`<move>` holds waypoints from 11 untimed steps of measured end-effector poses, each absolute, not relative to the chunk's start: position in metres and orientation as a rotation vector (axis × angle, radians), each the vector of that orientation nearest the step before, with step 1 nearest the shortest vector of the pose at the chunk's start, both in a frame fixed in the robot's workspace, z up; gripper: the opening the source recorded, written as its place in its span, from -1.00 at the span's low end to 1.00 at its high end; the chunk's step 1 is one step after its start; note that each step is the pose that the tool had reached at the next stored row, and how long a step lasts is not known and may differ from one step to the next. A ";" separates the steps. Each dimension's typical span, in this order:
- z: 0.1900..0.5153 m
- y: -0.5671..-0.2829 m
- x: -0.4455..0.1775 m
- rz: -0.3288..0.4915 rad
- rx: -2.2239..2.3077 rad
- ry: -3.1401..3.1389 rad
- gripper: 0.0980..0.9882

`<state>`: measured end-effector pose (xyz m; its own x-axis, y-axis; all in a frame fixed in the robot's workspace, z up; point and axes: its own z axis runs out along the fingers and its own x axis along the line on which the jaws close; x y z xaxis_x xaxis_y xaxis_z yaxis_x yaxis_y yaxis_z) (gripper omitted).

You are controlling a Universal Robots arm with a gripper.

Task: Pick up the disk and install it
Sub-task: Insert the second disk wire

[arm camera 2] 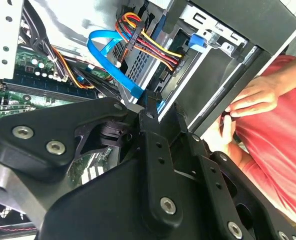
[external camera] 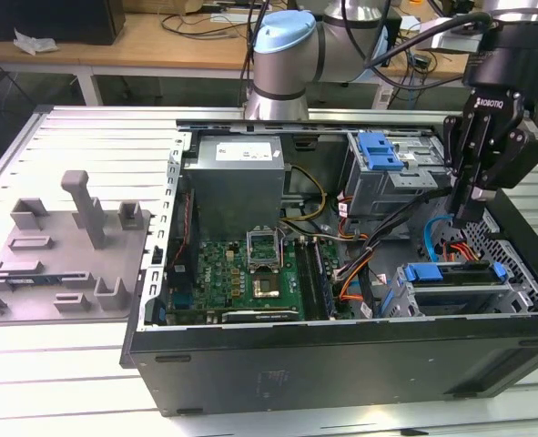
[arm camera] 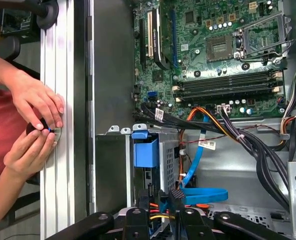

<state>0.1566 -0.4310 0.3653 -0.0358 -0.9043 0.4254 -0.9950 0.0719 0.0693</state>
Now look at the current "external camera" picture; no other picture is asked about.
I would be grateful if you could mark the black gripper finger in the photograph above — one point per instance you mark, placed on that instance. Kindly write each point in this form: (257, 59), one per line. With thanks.
(453, 143)
(507, 157)

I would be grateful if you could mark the hard disk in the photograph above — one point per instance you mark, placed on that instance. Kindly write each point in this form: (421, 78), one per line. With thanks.
(423, 272)

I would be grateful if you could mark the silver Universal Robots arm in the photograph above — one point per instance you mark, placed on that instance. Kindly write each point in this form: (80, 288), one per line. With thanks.
(287, 59)

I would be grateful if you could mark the silver disk bay cage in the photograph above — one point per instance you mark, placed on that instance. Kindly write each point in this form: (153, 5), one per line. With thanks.
(512, 296)

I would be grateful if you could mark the blue plastic drive latch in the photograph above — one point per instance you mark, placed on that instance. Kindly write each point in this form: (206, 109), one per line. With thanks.
(375, 152)

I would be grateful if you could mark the silver optical drive cage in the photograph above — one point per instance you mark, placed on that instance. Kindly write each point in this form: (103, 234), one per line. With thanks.
(387, 191)

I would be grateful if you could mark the black upright box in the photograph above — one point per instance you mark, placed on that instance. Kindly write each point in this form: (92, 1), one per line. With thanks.
(395, 27)

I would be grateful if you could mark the RAM stick in slot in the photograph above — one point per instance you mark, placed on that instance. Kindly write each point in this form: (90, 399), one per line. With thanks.
(323, 282)

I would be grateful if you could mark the silver power supply unit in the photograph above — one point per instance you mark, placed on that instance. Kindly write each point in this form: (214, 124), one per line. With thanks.
(236, 191)

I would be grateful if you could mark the CPU socket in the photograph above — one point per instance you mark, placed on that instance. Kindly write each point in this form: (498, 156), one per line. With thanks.
(266, 287)

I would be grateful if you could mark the black open PC case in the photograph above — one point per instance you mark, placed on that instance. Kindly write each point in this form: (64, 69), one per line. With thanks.
(341, 373)

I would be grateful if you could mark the black graphics card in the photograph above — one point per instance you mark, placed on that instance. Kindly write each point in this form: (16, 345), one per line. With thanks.
(259, 316)

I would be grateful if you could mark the green motherboard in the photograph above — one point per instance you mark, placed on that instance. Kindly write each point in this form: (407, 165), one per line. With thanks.
(218, 268)

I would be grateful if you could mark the wooden desk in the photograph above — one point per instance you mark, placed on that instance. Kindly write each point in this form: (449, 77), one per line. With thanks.
(159, 50)

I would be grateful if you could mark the grey plastic parts rack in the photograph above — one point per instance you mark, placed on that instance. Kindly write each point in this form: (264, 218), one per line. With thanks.
(68, 255)

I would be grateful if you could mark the large black box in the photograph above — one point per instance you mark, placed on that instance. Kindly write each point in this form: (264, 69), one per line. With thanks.
(68, 23)

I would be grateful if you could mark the white crumpled plastic bag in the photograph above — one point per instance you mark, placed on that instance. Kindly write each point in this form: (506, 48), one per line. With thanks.
(34, 43)

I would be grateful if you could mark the blue RAM stick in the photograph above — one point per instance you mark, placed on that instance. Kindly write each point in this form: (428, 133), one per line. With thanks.
(23, 280)

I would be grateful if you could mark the white wrist camera black mount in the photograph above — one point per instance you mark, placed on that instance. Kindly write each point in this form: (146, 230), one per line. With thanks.
(530, 159)

